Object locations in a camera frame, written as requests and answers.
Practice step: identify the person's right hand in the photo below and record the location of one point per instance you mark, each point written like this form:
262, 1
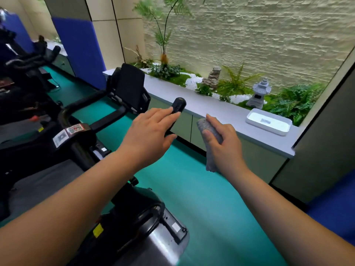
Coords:
228, 152

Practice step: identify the slim green fern plant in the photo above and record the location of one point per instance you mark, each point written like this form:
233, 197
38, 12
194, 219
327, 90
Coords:
235, 83

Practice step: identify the grey cleaning cloth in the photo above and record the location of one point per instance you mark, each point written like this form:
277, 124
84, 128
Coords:
203, 125

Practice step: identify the green moss mat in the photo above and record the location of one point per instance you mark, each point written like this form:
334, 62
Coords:
180, 78

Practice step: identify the person's left hand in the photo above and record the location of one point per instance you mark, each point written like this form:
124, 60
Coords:
144, 138

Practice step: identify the dry brown branch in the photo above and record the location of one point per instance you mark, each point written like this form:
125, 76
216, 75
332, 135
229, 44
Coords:
137, 56

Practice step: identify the variegated leaf plant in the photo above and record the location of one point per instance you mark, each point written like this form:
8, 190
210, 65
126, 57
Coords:
165, 71

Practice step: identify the large bushy fern plant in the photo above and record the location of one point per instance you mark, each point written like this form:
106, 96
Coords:
296, 103

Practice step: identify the black exercise bike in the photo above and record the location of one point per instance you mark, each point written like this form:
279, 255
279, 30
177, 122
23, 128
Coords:
41, 185
16, 132

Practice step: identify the black tablet holder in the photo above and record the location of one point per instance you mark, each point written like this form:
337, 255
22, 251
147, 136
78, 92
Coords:
130, 85

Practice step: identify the grey stacked rock ornament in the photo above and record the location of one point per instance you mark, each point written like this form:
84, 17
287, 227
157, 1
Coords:
213, 77

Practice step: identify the red round knob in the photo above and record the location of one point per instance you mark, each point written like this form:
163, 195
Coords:
34, 118

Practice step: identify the small leafy green plant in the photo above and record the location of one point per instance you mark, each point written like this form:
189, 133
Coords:
144, 63

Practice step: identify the white plastic tray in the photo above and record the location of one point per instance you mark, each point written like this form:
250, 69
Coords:
277, 127

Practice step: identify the patch of white pebbles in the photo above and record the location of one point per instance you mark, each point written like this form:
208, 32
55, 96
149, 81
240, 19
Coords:
194, 80
238, 99

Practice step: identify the person's right forearm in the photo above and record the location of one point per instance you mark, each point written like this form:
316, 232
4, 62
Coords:
277, 218

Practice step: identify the grey stone pagoda lantern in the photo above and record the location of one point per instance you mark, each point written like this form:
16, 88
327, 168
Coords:
258, 94

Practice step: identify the tall thin stemmed fern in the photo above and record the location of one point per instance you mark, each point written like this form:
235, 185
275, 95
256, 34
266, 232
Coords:
164, 58

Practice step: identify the small dark green shrub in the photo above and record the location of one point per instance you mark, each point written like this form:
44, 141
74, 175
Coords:
224, 98
203, 89

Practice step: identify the long cabinet with grey top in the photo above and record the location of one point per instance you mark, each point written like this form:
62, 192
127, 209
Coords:
258, 160

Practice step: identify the blue wall pad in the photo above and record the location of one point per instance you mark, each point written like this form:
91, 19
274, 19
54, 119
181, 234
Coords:
80, 52
19, 33
332, 207

